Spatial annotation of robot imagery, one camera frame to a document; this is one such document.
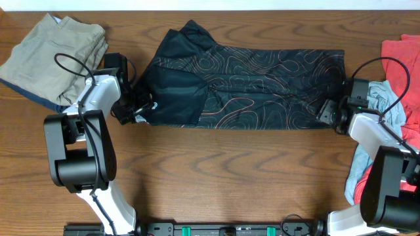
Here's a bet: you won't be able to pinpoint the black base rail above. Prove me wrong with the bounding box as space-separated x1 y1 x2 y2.
64 214 326 236

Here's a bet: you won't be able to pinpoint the folded navy garment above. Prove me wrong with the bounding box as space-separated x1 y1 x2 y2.
1 79 69 113

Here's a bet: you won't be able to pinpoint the red shirt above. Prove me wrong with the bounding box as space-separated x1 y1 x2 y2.
356 34 419 196

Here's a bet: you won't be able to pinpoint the light blue shirt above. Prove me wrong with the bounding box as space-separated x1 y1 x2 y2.
344 81 406 205

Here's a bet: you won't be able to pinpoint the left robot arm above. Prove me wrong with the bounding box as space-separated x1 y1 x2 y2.
43 53 148 235

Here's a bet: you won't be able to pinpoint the black printed jersey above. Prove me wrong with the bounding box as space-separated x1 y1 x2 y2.
135 21 346 130

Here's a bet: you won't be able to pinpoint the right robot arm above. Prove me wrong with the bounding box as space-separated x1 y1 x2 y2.
312 79 419 235

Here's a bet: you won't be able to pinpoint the folded khaki shorts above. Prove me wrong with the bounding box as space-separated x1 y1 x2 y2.
1 14 108 106

